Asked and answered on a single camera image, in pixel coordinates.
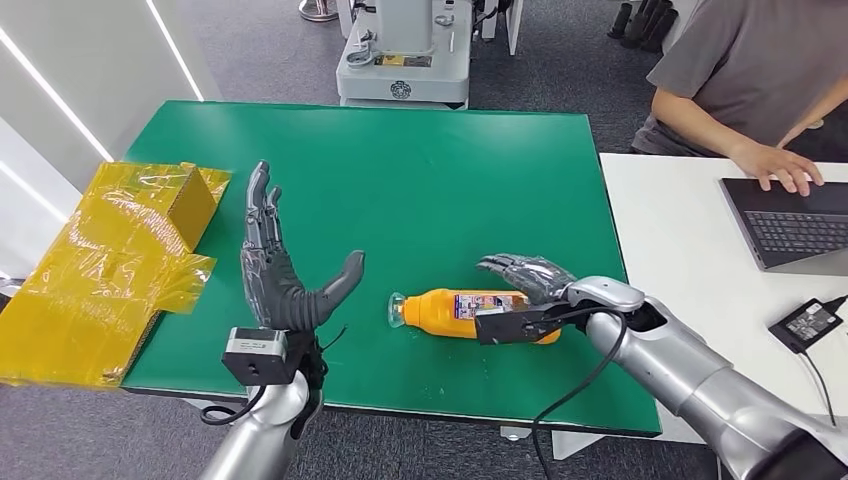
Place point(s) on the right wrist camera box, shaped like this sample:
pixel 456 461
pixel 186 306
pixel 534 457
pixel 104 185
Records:
pixel 497 328

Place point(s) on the black chair base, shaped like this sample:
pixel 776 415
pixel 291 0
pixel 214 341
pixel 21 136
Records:
pixel 642 26

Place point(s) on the person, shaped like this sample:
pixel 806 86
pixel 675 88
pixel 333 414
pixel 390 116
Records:
pixel 742 60

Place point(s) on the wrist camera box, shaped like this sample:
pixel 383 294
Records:
pixel 497 328
pixel 255 358

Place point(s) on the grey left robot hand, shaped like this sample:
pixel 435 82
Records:
pixel 278 291

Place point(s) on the black power adapter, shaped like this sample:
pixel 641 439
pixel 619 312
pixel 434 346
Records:
pixel 805 324

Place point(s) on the dark grey laptop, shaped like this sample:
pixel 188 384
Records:
pixel 788 228

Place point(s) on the yellow taped cardboard box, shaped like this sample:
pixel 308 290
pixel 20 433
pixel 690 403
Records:
pixel 99 278

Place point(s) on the green table mat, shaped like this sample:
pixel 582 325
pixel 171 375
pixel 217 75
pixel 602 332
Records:
pixel 411 199

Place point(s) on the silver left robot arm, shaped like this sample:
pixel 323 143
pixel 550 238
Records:
pixel 265 430

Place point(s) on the grey machine column with base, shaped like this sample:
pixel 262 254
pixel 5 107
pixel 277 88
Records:
pixel 404 73

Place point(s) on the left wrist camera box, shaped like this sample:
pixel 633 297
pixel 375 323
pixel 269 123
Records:
pixel 255 358

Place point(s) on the person's right hand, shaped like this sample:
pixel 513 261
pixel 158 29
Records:
pixel 768 162

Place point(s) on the orange bottle with clear cap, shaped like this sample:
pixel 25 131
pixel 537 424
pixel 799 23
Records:
pixel 430 311

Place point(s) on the white desk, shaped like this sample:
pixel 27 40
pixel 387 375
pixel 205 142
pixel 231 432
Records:
pixel 676 265

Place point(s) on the metal stand with round base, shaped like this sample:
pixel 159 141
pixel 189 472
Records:
pixel 318 10

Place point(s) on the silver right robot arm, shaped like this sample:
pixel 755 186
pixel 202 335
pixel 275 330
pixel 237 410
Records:
pixel 689 378

